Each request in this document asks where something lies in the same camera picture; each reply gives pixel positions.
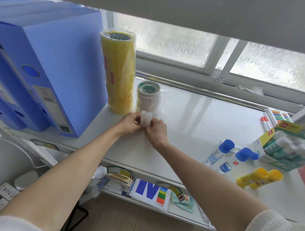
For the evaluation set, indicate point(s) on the person's left hand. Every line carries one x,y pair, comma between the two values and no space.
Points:
128,125

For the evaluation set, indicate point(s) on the person's right hand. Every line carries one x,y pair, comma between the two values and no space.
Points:
158,134

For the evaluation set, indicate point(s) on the white tape roll stack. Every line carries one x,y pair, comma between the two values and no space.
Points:
149,101

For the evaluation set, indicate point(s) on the yellow tape roll stack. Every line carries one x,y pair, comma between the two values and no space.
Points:
119,76

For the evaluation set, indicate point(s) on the blue-capped white glue bottle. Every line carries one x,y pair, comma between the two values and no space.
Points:
221,150
238,158

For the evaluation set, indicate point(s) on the yellow glue stick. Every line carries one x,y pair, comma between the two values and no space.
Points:
250,178
274,177

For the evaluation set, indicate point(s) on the green glue stick display box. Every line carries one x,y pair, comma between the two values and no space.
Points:
262,150

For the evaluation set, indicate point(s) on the person's right forearm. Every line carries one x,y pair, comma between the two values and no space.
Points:
209,185

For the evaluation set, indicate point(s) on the person's left forearm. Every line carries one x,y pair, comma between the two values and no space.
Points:
71,171

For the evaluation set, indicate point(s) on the black-framed shelf label holder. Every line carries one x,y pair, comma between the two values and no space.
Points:
175,191
120,171
45,145

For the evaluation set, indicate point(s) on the stack of brown envelopes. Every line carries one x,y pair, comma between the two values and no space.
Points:
116,180

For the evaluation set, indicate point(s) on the white paper ream blue print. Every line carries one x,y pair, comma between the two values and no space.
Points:
147,192

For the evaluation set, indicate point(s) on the clear plastic bag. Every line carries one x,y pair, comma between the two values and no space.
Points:
95,188

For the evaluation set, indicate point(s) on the green printed packet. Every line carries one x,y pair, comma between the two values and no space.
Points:
187,202

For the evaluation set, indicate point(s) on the blue plastic file box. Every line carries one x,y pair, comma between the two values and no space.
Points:
71,71
23,107
7,116

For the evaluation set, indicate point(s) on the white lower shelf board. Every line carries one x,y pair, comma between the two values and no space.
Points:
181,214

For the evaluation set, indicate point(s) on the white shelf board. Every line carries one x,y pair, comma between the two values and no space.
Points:
214,14
181,214

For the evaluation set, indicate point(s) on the white dotted packet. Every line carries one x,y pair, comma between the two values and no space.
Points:
203,214

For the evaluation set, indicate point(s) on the frosted glass window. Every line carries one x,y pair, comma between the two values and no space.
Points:
171,40

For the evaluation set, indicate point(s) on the black metal stand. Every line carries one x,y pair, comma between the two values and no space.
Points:
81,214

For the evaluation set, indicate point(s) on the crumpled white tissue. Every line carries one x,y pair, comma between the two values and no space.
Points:
251,89

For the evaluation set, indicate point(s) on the red white marker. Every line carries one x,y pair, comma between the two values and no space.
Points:
268,122
263,123

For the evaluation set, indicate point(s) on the white round device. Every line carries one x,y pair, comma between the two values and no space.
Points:
26,180

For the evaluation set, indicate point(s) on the white box of colourful pins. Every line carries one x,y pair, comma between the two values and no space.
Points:
280,116

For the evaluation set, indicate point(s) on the white upper shelf board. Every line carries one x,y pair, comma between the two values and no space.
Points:
214,14

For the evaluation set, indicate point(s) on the small white carton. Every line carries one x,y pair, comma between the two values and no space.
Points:
8,191

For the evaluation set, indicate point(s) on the white metal shelf rack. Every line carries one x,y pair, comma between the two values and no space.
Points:
299,116

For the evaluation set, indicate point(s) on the white floral right sleeve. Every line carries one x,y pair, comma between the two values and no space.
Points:
274,222

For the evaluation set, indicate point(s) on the white floral sleeve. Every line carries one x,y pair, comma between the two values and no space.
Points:
274,222
16,225

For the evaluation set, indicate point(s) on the white floral left sleeve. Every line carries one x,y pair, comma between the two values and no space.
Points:
16,225

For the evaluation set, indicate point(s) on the chrome metal rail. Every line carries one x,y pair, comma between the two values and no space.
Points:
202,91

